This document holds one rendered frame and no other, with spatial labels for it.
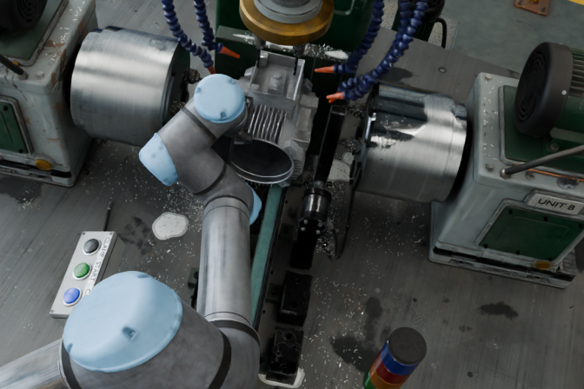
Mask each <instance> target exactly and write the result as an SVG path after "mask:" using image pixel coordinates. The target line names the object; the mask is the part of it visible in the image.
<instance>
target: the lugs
mask: <svg viewBox="0 0 584 389"><path fill-rule="evenodd" d="M254 69H255V67H254V66H253V67H251V68H249V69H246V71H245V74H244V77H246V78H247V79H248V80H249V81H251V77H252V75H253V72H254ZM312 87H313V84H312V83H311V82H310V80H309V79H308V78H305V79H303V80H302V87H301V90H302V91H303V92H304V94H306V93H308V92H310V91H311V90H312ZM297 149H298V144H297V143H296V142H295V141H293V140H292V139H290V140H287V141H285V142H284V145H283V150H284V151H285V152H287V153H288V154H289V155H293V154H296V153H297ZM291 180H292V179H287V180H286V181H282V182H278V183H277V184H278V185H279V186H281V187H282V188H284V187H287V186H290V183H291Z"/></svg>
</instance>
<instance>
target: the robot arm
mask: <svg viewBox="0 0 584 389"><path fill-rule="evenodd" d="M247 99H249V103H248V102H245V101H247ZM248 106H249V107H248ZM253 107H254V99H253V97H251V96H245V95H244V93H243V91H242V88H241V87H240V86H239V85H238V83H237V82H236V81H235V80H234V79H232V78H231V77H229V76H226V75H223V74H214V75H210V76H207V77H205V78H203V79H202V80H201V81H200V82H199V83H198V85H197V87H196V91H195V94H194V96H193V97H192V98H191V99H190V100H189V101H188V102H187V103H186V104H185V105H184V107H183V108H182V109H181V110H180V111H179V112H178V113H177V114H176V115H175V116H174V117H173V118H172V119H171V120H170V121H169V122H167V123H166V124H165V125H164V126H163V127H162V128H161V129H160V130H159V131H158V132H157V133H154V136H153V137H152V139H151V140H150V141H149V142H148V143H147V144H146V145H145V146H144V147H143V148H142V149H141V151H140V153H139V158H140V160H141V162H142V163H143V165H144V166H145V167H146V168H147V169H148V170H149V171H150V172H151V173H152V174H153V175H154V176H155V177H156V178H157V179H159V180H160V181H161V182H162V183H163V184H165V185H167V186H170V185H172V184H173V183H174V182H177V181H179V182H180V183H181V184H182V185H183V186H184V187H186V188H187V189H188V190H189V191H190V192H191V193H192V194H193V195H194V196H195V197H196V198H197V199H199V200H200V201H201V202H202V203H203V205H204V207H203V222H202V245H201V258H200V270H199V282H198V295H197V306H196V310H194V309H193V308H192V307H191V306H189V305H188V304H187V303H186V302H184V301H183V300H182V299H180V298H179V297H178V295H177V294H176V292H175V291H174V290H173V289H171V288H170V287H169V286H167V285H165V284H163V283H162V282H159V281H158V280H156V279H154V278H153V277H152V276H150V275H148V274H145V273H142V272H137V271H128V272H123V273H119V274H115V275H112V276H110V277H109V278H107V279H105V280H103V281H101V282H100V283H98V284H97V285H95V286H94V287H92V289H91V290H92V291H91V293H90V294H89V295H84V296H83V297H82V298H81V299H80V300H79V302H78V303H77V304H76V306H75V307H74V309H73V310H72V312H71V314H70V316H69V318H68V319H67V322H66V325H65V328H64V331H63V336H62V338H61V339H59V340H56V341H54V342H52V343H50V344H48V345H47V346H43V347H41V348H39V349H37V350H36V351H34V352H31V353H28V354H26V355H24V356H23V357H21V358H19V359H15V360H13V361H11V362H10V363H8V364H6V365H4V366H0V389H254V388H255V385H256V380H257V376H258V372H259V366H260V340H259V336H258V333H257V332H256V330H255V329H254V328H253V327H252V321H251V279H250V236H249V226H250V225H251V224H252V223H253V222H254V221H255V220H256V218H257V217H258V215H259V214H258V213H259V212H260V211H261V209H262V202H261V200H260V198H259V197H258V195H257V194H256V193H255V192H254V190H253V188H252V187H251V186H250V185H249V184H248V183H247V182H245V181H244V180H243V179H242V178H241V177H240V176H239V175H238V174H237V173H236V172H235V171H234V170H233V169H232V168H231V167H230V163H231V157H232V153H233V147H234V144H250V143H251V142H252V137H253V135H252V134H250V133H248V130H247V127H248V124H249V116H250V114H252V110H253Z"/></svg>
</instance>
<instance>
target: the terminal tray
mask: <svg viewBox="0 0 584 389"><path fill-rule="evenodd" d="M262 54H266V56H263V55H262ZM298 61H300V62H301V63H300V64H297V69H296V74H295V76H293V73H294V67H295V58H294V57H291V56H284V55H279V54H276V53H271V52H268V51H263V50H261V55H260V62H259V68H257V67H256V64H255V69H254V72H253V75H252V77H251V81H250V84H249V88H248V95H247V96H251V97H253V99H254V107H253V109H256V104H257V105H258V106H257V109H260V107H261V105H262V109H264V108H265V105H266V110H269V106H270V111H273V108H274V107H275V111H274V112H277V109H278V113H279V114H281V112H282V115H284V116H285V113H286V112H287V114H286V117H287V118H288V119H289V120H291V119H294V114H295V109H296V105H297V102H298V98H299V94H300V91H301V87H302V80H303V75H304V74H303V69H304V63H305V60H302V59H298ZM256 63H257V61H256ZM253 85H255V86H256V88H255V89H254V88H253ZM289 93H291V94H292V96H289Z"/></svg>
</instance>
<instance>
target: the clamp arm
mask: <svg viewBox="0 0 584 389"><path fill-rule="evenodd" d="M346 114H347V108H344V107H340V106H335V105H331V108H330V111H329V115H328V121H327V125H326V128H325V132H324V136H323V139H322V145H321V149H320V153H319V156H318V160H317V163H316V167H315V174H314V178H313V181H312V186H311V187H314V186H315V183H316V185H320V183H322V185H321V186H323V185H324V186H323V188H324V189H325V188H326V185H327V181H328V178H329V173H330V169H331V167H332V163H333V160H334V157H335V151H336V148H337V145H338V142H339V139H340V135H341V132H342V127H343V123H344V121H345V117H346Z"/></svg>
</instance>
